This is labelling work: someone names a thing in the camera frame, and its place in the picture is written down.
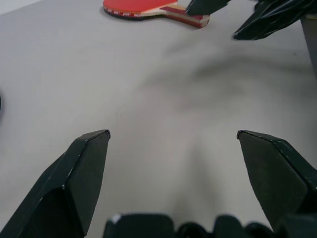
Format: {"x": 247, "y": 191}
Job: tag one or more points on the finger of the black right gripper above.
{"x": 270, "y": 22}
{"x": 208, "y": 6}

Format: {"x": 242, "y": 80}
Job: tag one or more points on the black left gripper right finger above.
{"x": 277, "y": 178}

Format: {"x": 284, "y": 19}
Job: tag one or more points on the red table tennis paddle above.
{"x": 138, "y": 5}

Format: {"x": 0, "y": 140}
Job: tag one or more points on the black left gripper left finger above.
{"x": 62, "y": 193}

